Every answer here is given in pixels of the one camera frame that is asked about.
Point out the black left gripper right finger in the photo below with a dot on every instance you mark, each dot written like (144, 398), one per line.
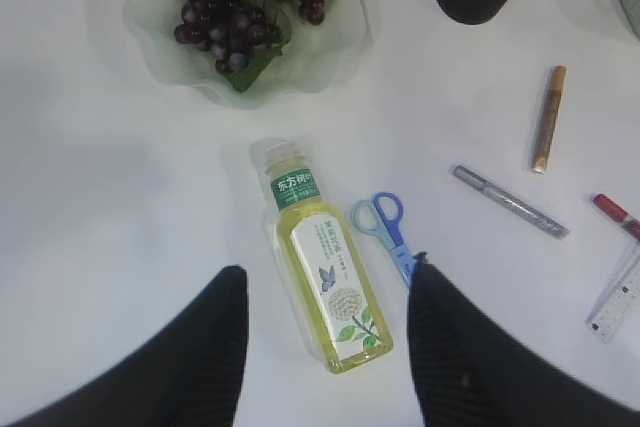
(467, 371)

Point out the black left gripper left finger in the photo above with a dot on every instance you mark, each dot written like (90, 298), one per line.
(189, 374)

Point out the yellow tea bottle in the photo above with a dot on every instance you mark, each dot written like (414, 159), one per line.
(317, 256)

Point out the purple grape bunch with leaf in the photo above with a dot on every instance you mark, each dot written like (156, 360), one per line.
(242, 36)

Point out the clear plastic ruler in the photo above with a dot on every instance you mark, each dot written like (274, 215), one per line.
(617, 301)

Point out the silver glitter pen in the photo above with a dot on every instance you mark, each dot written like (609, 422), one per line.
(510, 202)

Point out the red glitter pen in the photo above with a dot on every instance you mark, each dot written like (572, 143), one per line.
(617, 214)

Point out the gold glitter pen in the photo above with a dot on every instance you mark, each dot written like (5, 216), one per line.
(547, 120)

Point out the green wavy glass plate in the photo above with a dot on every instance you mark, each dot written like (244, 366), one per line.
(310, 60)

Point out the blue safety scissors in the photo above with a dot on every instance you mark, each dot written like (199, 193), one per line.
(369, 218)

